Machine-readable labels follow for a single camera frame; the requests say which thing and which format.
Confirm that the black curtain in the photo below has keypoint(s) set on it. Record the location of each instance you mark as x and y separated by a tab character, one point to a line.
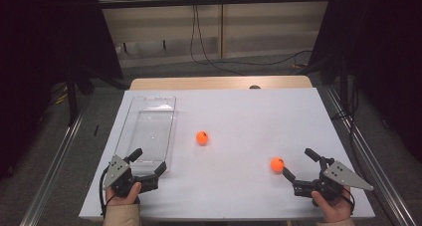
381	53
40	53

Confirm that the person's right hand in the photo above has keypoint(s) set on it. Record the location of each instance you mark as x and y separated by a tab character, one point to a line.
335	211

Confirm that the wooden table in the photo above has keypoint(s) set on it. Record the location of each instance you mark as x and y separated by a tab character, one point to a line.
199	82

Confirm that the black horizontal bar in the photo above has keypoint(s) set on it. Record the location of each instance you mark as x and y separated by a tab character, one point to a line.
215	0

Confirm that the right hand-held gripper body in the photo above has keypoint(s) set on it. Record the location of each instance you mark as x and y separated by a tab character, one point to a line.
341	176

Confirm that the metal floor rail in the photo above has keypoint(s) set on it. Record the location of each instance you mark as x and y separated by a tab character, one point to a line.
375	173
49	176

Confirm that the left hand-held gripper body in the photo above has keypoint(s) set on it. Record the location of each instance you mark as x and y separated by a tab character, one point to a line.
121	181

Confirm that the clear plastic container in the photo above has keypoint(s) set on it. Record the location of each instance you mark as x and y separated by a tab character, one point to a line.
149	133

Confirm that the white board sheet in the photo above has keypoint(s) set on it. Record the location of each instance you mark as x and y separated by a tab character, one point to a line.
239	116

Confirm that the orange ball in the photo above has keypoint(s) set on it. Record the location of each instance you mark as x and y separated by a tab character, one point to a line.
201	137
276	164

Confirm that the person's left hand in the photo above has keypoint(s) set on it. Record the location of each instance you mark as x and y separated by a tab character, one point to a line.
122	201

